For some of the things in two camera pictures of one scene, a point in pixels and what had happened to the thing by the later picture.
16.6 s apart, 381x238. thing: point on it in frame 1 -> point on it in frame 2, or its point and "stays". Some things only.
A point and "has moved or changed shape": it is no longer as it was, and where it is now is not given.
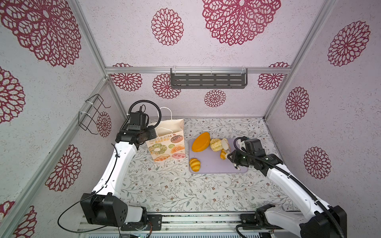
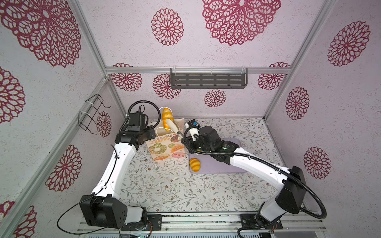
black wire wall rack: x=89 y=117 stays
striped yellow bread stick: x=223 y=154 has moved or changed shape
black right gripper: x=232 y=158 -> x=190 y=146
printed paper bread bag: x=169 y=143 stays
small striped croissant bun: x=195 y=164 stays
